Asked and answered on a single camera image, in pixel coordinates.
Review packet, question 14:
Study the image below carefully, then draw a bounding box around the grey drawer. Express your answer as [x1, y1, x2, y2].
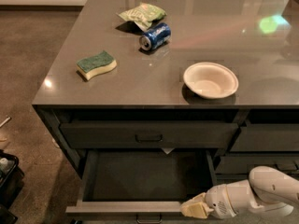
[60, 121, 238, 148]
[216, 175, 248, 184]
[66, 149, 216, 224]
[215, 155, 299, 175]
[231, 124, 299, 152]

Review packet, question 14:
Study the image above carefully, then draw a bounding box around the black bin with bottles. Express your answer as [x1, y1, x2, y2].
[0, 152, 24, 224]

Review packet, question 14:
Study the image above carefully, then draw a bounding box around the metal rod on floor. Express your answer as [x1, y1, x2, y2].
[0, 116, 11, 129]

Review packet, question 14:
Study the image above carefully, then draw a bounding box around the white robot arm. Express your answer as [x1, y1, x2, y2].
[180, 166, 299, 219]

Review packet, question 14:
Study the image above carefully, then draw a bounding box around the green chip bag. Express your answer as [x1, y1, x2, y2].
[119, 3, 166, 32]

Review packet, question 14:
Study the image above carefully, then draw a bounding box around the grey counter cabinet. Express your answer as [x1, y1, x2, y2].
[33, 0, 299, 169]

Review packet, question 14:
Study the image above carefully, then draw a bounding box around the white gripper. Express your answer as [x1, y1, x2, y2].
[180, 180, 259, 219]

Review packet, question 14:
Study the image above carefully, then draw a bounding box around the green yellow sponge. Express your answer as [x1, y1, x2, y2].
[77, 50, 117, 80]

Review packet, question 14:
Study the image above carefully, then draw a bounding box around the white paper bowl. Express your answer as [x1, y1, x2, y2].
[183, 63, 239, 99]

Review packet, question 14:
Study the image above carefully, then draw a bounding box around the blue soda can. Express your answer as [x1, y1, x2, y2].
[139, 22, 171, 51]

